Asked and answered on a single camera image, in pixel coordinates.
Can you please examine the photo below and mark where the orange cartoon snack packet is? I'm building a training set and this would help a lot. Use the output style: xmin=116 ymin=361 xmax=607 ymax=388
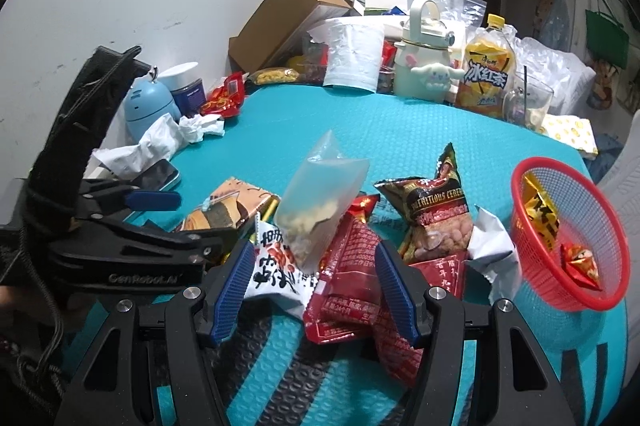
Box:
xmin=179 ymin=177 xmax=282 ymax=233

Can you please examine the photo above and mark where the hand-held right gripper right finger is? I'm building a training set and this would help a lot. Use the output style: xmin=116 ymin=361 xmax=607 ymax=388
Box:
xmin=372 ymin=238 xmax=581 ymax=426

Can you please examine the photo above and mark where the clear bag of nuts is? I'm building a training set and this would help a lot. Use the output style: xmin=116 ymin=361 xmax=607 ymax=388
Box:
xmin=274 ymin=129 xmax=371 ymax=268

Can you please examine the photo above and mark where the black smartphone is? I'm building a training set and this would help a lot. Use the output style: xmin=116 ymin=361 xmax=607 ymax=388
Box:
xmin=126 ymin=158 xmax=182 ymax=196

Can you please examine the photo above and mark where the red packet with code label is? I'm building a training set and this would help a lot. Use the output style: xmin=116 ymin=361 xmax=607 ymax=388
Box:
xmin=221 ymin=73 xmax=247 ymax=108

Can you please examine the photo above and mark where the green tote bag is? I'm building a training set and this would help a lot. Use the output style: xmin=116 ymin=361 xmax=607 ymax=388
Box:
xmin=584 ymin=0 xmax=631 ymax=68

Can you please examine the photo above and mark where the crumpled white wrapper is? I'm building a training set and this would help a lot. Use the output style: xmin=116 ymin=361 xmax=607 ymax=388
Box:
xmin=467 ymin=205 xmax=522 ymax=303

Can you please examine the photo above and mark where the iced tea bottle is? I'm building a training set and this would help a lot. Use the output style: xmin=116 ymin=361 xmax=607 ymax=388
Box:
xmin=456 ymin=13 xmax=517 ymax=118

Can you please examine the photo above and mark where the small red gold packet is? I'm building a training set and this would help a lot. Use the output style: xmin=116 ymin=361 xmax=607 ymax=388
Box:
xmin=559 ymin=243 xmax=603 ymax=292

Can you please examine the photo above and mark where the white snack packet red print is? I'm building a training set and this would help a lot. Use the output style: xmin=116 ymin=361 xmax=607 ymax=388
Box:
xmin=244 ymin=221 xmax=321 ymax=308

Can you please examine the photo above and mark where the black peanut snack packet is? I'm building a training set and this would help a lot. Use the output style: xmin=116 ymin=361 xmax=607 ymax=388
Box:
xmin=375 ymin=142 xmax=474 ymax=265

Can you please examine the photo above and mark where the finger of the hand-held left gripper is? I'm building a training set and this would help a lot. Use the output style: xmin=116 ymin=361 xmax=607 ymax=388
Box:
xmin=102 ymin=218 xmax=242 ymax=268
xmin=80 ymin=177 xmax=182 ymax=219

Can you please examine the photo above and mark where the light blue humidifier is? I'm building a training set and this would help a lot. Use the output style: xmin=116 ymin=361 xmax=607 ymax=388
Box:
xmin=123 ymin=66 xmax=182 ymax=141

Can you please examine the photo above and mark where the red plastic basket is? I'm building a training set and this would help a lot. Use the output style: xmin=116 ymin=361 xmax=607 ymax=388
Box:
xmin=511 ymin=156 xmax=632 ymax=313

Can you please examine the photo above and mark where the red packet gold print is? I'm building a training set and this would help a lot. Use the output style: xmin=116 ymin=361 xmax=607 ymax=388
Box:
xmin=345 ymin=193 xmax=382 ymax=224

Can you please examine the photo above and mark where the dark blue jar white lid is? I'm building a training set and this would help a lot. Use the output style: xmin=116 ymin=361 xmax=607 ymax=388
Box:
xmin=159 ymin=62 xmax=206 ymax=117

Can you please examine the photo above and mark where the glass cup with straw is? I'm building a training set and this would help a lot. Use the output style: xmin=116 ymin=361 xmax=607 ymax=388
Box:
xmin=501 ymin=66 xmax=556 ymax=133

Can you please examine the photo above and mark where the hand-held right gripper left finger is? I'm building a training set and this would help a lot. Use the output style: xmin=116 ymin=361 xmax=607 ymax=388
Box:
xmin=52 ymin=238 xmax=258 ymax=426

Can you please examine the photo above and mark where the pile of clear plastic bags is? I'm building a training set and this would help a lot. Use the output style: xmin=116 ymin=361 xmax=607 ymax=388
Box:
xmin=514 ymin=35 xmax=592 ymax=117

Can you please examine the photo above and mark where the yellow snack packet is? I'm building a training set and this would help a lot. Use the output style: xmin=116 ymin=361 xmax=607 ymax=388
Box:
xmin=521 ymin=173 xmax=561 ymax=252

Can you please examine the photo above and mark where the white plastic bag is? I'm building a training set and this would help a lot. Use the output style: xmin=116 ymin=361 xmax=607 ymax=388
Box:
xmin=306 ymin=17 xmax=387 ymax=93

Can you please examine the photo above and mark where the yellow corn snack bag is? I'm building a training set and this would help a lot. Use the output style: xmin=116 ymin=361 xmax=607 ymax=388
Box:
xmin=249 ymin=67 xmax=299 ymax=86

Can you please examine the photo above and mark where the red gold candy bag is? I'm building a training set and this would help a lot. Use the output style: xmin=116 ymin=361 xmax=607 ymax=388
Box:
xmin=199 ymin=86 xmax=242 ymax=120

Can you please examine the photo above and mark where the white chair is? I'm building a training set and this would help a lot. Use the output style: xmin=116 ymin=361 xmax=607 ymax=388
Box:
xmin=599 ymin=110 xmax=640 ymax=212

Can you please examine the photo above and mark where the clear zip bag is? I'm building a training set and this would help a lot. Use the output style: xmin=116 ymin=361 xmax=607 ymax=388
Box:
xmin=425 ymin=0 xmax=487 ymax=33

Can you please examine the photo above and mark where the white cartoon kettle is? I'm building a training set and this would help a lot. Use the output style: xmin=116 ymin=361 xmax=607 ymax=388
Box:
xmin=393 ymin=0 xmax=464 ymax=100

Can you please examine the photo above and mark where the cardboard box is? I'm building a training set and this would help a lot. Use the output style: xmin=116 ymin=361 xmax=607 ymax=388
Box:
xmin=228 ymin=0 xmax=354 ymax=78

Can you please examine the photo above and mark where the red packet gold text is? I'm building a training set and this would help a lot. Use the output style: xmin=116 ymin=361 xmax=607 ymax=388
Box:
xmin=410 ymin=256 xmax=473 ymax=307

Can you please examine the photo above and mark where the yellow smiley print box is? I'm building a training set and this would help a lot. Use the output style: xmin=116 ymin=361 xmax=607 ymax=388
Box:
xmin=541 ymin=113 xmax=599 ymax=158

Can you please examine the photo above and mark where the white green carton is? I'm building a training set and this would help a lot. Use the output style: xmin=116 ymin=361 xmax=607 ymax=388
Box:
xmin=362 ymin=0 xmax=412 ymax=16

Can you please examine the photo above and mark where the crumpled white tissue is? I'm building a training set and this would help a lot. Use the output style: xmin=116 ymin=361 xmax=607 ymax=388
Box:
xmin=92 ymin=112 xmax=227 ymax=177

